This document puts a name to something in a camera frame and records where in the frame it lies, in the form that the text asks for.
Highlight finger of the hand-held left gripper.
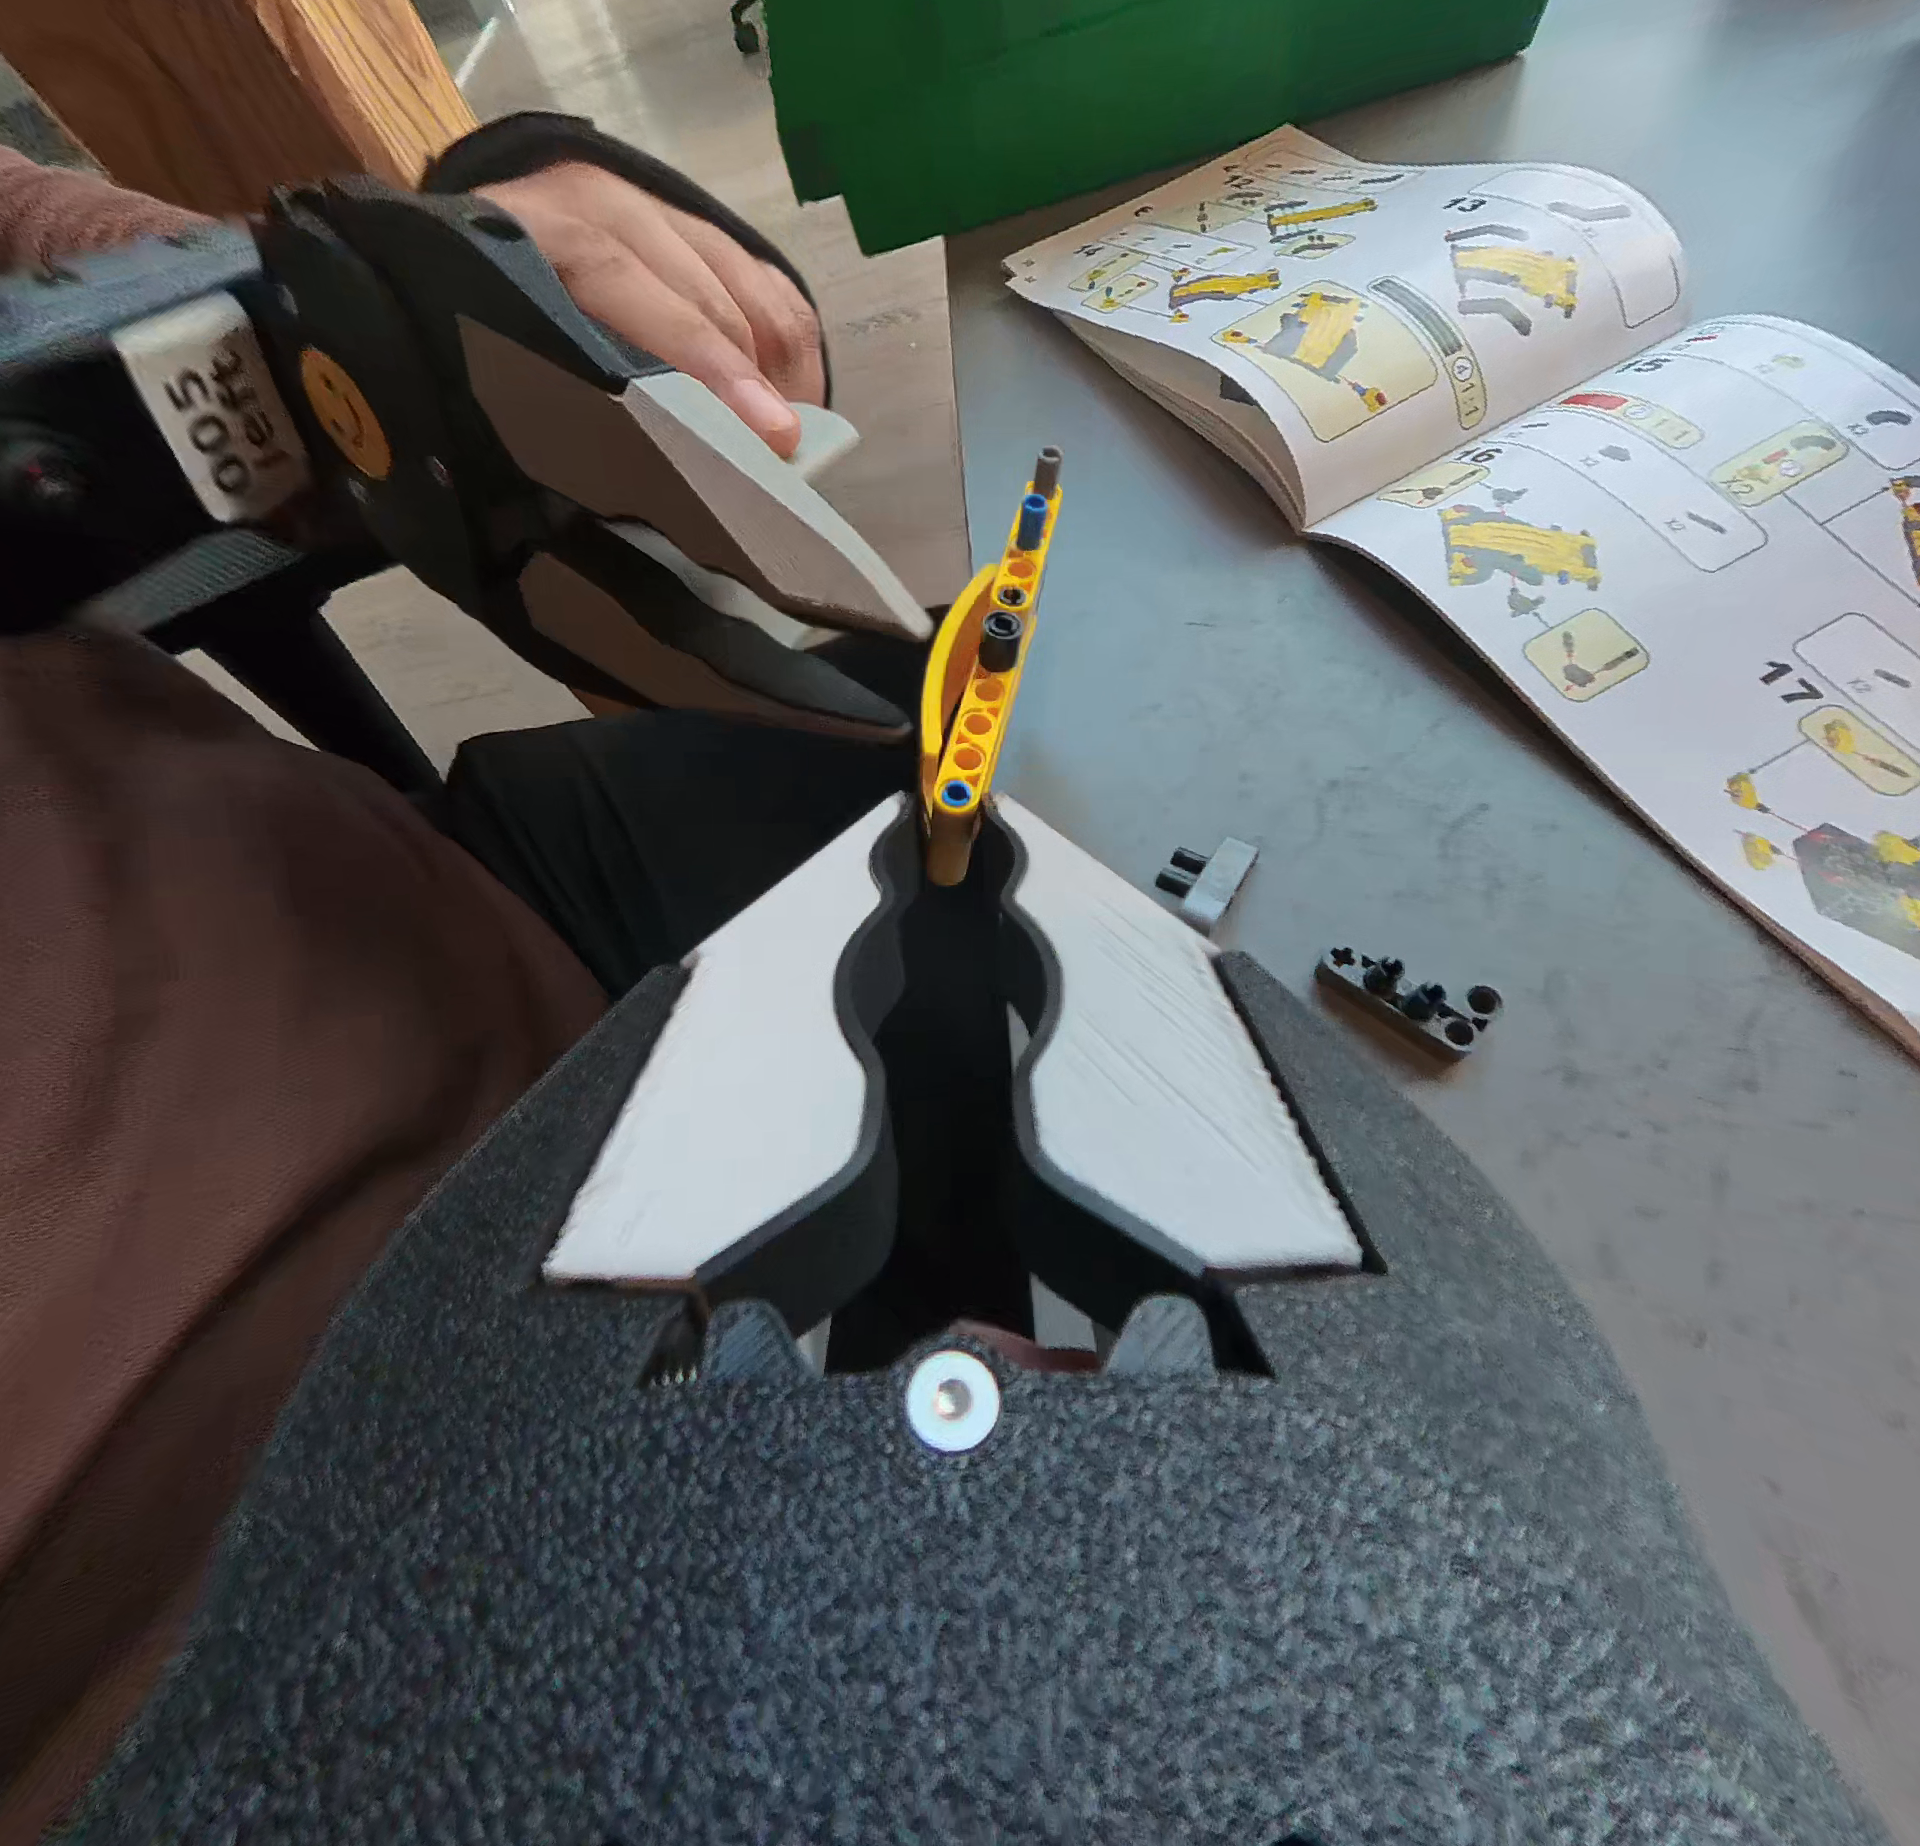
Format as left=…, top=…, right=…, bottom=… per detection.
left=510, top=523, right=919, bottom=745
left=454, top=314, right=935, bottom=645

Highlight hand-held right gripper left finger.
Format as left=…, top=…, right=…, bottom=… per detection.
left=539, top=793, right=923, bottom=1315

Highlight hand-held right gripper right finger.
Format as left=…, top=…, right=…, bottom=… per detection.
left=977, top=793, right=1368, bottom=1333

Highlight light grey angled beam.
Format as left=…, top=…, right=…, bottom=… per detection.
left=1155, top=837, right=1259, bottom=934

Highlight yellow beam assembly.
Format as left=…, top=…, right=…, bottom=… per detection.
left=918, top=449, right=1069, bottom=887

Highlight grey desk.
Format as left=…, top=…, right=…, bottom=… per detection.
left=945, top=0, right=1920, bottom=1803

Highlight person's left hand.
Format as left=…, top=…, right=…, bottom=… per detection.
left=479, top=175, right=828, bottom=456

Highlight person's black trousers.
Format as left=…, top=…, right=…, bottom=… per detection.
left=442, top=630, right=962, bottom=999

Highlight dark grey angled beam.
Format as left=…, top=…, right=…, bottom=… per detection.
left=1317, top=946, right=1505, bottom=1064

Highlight person's brown sweater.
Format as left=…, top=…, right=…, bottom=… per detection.
left=0, top=630, right=608, bottom=1846

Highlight green plastic bin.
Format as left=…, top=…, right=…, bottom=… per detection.
left=755, top=0, right=1579, bottom=258

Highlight building instruction booklet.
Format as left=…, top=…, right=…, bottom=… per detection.
left=1002, top=124, right=1920, bottom=1060

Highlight wooden post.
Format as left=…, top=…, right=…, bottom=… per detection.
left=0, top=0, right=479, bottom=216

